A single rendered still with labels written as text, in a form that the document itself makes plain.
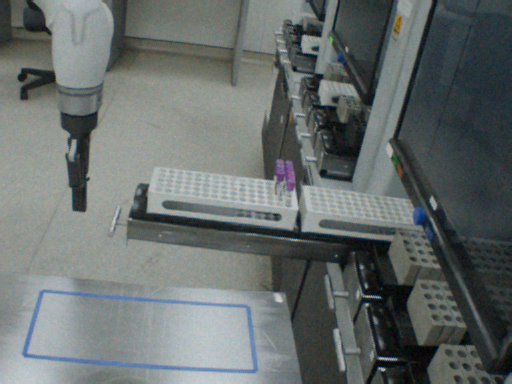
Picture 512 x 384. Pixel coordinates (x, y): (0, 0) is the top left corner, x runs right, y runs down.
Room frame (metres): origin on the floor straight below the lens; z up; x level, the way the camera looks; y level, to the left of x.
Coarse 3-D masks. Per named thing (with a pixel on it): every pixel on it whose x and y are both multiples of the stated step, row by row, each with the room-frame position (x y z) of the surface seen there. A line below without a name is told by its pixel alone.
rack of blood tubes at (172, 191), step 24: (168, 168) 1.00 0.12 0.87; (168, 192) 0.91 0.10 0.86; (192, 192) 0.92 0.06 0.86; (216, 192) 0.94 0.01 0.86; (240, 192) 0.95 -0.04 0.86; (264, 192) 0.96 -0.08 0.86; (192, 216) 0.90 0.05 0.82; (216, 216) 0.91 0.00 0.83; (240, 216) 0.94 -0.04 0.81; (264, 216) 0.93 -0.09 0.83; (288, 216) 0.91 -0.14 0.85
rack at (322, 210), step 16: (304, 192) 0.99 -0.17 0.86; (320, 192) 1.00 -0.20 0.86; (336, 192) 1.01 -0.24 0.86; (352, 192) 1.02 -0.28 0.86; (304, 208) 0.94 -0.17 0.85; (320, 208) 0.93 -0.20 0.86; (336, 208) 0.94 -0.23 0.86; (352, 208) 0.95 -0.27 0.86; (368, 208) 0.96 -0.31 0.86; (384, 208) 0.97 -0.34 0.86; (400, 208) 0.98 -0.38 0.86; (304, 224) 0.92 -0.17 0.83; (320, 224) 0.96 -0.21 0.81; (336, 224) 0.97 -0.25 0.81; (352, 224) 0.98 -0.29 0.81; (368, 224) 0.92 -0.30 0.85; (384, 224) 0.92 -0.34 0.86; (400, 224) 0.93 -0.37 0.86; (416, 224) 0.93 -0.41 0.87
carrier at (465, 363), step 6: (456, 348) 0.57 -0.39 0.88; (462, 348) 0.57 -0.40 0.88; (456, 354) 0.55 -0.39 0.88; (462, 354) 0.56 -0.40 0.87; (462, 360) 0.54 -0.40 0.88; (468, 360) 0.54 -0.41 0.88; (462, 366) 0.54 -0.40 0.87; (468, 366) 0.54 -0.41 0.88; (468, 372) 0.52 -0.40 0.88; (474, 372) 0.52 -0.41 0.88; (468, 378) 0.51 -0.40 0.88; (474, 378) 0.51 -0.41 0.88
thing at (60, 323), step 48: (0, 288) 0.61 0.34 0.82; (48, 288) 0.63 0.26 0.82; (96, 288) 0.65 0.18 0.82; (144, 288) 0.67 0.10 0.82; (192, 288) 0.69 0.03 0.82; (0, 336) 0.51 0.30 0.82; (48, 336) 0.53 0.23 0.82; (96, 336) 0.55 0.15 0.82; (144, 336) 0.57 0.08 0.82; (192, 336) 0.58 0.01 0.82; (240, 336) 0.60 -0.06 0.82; (288, 336) 0.61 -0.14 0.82
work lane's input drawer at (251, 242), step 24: (144, 192) 0.97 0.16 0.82; (144, 216) 0.89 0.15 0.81; (168, 216) 0.89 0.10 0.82; (144, 240) 0.88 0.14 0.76; (168, 240) 0.88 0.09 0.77; (192, 240) 0.88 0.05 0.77; (216, 240) 0.89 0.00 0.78; (240, 240) 0.89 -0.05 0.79; (264, 240) 0.89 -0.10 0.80; (288, 240) 0.90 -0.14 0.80; (312, 240) 0.90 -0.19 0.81; (336, 240) 0.91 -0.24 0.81; (360, 240) 0.91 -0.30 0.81
